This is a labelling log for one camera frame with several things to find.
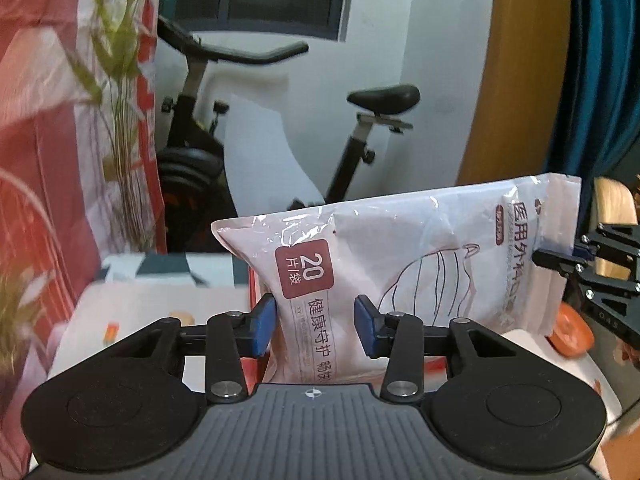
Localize white face mask package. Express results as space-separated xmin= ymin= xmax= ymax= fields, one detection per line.
xmin=213 ymin=174 xmax=582 ymax=384

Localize beige wooden chair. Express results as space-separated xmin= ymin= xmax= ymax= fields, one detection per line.
xmin=584 ymin=175 xmax=640 ymax=281

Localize orange round object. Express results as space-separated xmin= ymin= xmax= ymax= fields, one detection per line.
xmin=547 ymin=302 xmax=594 ymax=359

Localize teal curtain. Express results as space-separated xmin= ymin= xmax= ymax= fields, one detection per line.
xmin=544 ymin=0 xmax=639 ymax=210

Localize wooden door panel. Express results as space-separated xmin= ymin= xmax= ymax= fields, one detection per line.
xmin=457 ymin=0 xmax=570 ymax=185

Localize black exercise bike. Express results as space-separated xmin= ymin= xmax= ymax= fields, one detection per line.
xmin=157 ymin=18 xmax=421 ymax=254

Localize green artificial plant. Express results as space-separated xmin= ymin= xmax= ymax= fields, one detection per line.
xmin=67 ymin=0 xmax=165 ymax=256

